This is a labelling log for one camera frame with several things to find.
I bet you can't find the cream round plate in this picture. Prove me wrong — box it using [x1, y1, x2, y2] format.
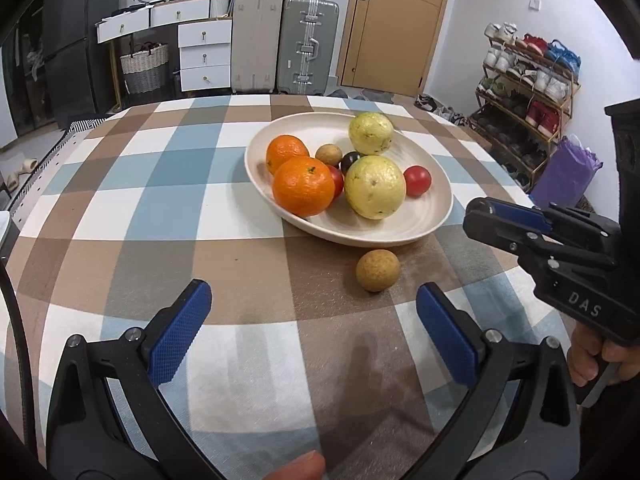
[244, 112, 454, 248]

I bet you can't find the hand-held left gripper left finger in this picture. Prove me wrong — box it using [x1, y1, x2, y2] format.
[46, 279, 226, 480]

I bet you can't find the person's right hand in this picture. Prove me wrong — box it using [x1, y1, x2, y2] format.
[567, 322, 640, 386]

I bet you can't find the black cabinet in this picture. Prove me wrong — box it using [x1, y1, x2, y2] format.
[0, 0, 126, 138]

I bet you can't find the wicker basket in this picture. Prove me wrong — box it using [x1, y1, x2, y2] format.
[119, 42, 171, 95]

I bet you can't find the pile of loose shoes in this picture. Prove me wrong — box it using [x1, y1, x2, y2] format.
[414, 92, 469, 124]

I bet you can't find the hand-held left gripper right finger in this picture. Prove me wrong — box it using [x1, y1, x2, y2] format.
[397, 282, 583, 480]

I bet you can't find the black cable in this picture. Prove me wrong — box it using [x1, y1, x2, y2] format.
[0, 260, 37, 461]

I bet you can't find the wooden door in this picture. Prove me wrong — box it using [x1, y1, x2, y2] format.
[336, 0, 456, 96]

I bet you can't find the large yellow-green guava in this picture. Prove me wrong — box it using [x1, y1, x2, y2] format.
[344, 155, 407, 220]

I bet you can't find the small orange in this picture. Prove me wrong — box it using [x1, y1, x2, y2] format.
[266, 135, 310, 175]

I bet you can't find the checked tablecloth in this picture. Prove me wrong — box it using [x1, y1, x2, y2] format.
[0, 94, 586, 480]

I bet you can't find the small yellow-green guava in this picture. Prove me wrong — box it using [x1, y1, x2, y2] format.
[348, 112, 395, 156]

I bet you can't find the group of assorted sneakers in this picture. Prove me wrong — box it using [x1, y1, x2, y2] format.
[475, 22, 582, 136]

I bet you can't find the striped cloth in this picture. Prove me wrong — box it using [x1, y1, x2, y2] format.
[65, 116, 108, 133]

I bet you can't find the person's left hand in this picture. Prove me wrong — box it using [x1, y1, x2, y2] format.
[264, 450, 327, 480]

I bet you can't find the silver suitcase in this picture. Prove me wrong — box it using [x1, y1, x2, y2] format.
[276, 0, 341, 96]

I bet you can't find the white drawer cabinet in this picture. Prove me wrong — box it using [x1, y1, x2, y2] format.
[95, 0, 233, 93]

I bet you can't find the red tomato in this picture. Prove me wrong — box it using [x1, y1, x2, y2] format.
[327, 165, 346, 199]
[403, 165, 432, 197]

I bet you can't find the wooden shoe rack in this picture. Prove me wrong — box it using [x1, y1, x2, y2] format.
[470, 22, 583, 193]

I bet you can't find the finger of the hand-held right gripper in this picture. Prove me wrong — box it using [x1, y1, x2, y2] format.
[477, 198, 622, 248]
[462, 205, 618, 273]

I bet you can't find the small brown round fruit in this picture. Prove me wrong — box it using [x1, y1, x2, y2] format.
[315, 143, 343, 167]

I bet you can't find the large orange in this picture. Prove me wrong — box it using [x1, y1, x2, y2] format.
[272, 156, 336, 218]

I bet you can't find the purple plastic bag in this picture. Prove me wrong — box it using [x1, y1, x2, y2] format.
[530, 134, 603, 208]

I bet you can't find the large brown round fruit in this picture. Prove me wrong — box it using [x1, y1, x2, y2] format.
[355, 249, 402, 293]

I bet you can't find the beige suitcase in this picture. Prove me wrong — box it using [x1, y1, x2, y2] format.
[231, 0, 286, 95]

